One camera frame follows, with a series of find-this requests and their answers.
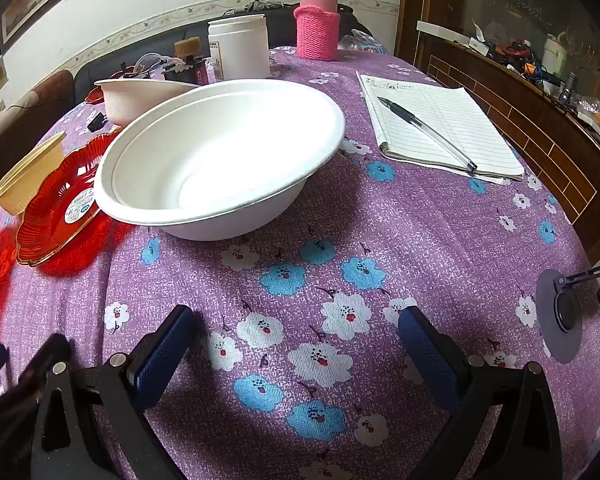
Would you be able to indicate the clear plastic bag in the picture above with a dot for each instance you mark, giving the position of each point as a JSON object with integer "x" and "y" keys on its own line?
{"x": 362, "y": 42}

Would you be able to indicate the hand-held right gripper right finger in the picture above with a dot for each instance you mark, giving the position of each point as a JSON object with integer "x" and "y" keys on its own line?
{"x": 430, "y": 360}

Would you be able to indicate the purple floral tablecloth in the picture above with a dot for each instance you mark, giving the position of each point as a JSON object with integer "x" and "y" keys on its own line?
{"x": 330, "y": 260}

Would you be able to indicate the white plastic container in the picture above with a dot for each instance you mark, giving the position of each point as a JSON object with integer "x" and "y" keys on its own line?
{"x": 555, "y": 52}

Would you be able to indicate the small white paper bowl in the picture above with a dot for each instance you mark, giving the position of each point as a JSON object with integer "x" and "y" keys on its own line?
{"x": 135, "y": 102}

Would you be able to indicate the brown upholstered seat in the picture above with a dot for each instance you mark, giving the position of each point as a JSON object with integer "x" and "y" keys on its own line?
{"x": 40, "y": 90}

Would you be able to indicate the black bottle with cork top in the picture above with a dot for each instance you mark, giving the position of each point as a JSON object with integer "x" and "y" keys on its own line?
{"x": 187, "y": 52}

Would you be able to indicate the cream plastic plate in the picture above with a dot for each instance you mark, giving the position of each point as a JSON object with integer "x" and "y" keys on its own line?
{"x": 25, "y": 180}

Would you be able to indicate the wooden brick-pattern cabinet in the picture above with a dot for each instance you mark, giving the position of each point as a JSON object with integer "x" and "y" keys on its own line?
{"x": 530, "y": 125}

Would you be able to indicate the grey round magnetic mount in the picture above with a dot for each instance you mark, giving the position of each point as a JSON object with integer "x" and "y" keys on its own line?
{"x": 547, "y": 310}

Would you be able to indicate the black ballpoint pen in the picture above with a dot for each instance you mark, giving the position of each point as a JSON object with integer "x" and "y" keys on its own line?
{"x": 430, "y": 132}

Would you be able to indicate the red scalloped plate with label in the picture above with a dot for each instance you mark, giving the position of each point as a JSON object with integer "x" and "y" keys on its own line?
{"x": 50, "y": 225}

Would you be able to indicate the white cup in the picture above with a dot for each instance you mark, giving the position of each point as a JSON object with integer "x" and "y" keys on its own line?
{"x": 240, "y": 50}

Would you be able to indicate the lined paper notepad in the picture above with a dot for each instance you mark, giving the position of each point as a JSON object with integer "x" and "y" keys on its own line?
{"x": 460, "y": 120}

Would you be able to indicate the small black clip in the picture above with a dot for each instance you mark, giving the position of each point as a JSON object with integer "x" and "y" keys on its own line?
{"x": 98, "y": 121}

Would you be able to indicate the pink flask with knitted sleeve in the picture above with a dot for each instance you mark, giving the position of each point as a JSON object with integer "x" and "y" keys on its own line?
{"x": 317, "y": 35}

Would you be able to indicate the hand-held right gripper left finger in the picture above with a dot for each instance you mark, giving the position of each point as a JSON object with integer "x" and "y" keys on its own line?
{"x": 165, "y": 360}

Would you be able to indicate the black sofa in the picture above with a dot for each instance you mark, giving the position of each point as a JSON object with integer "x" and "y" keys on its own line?
{"x": 130, "y": 50}

